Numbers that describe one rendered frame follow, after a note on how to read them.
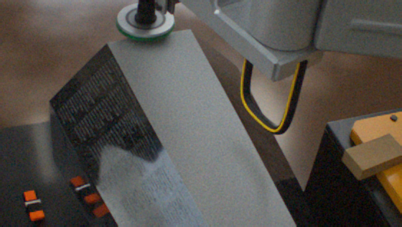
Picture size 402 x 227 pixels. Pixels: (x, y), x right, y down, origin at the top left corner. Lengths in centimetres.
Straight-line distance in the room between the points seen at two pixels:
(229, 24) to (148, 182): 54
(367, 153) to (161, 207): 69
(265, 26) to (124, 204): 73
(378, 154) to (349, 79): 168
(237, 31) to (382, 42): 41
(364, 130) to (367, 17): 65
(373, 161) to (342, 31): 54
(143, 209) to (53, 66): 173
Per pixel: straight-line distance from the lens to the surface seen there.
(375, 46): 181
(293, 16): 171
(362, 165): 210
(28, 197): 293
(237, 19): 187
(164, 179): 200
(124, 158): 214
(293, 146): 329
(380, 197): 216
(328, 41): 177
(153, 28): 241
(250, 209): 192
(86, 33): 384
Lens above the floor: 227
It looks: 43 degrees down
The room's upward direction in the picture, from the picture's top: 8 degrees clockwise
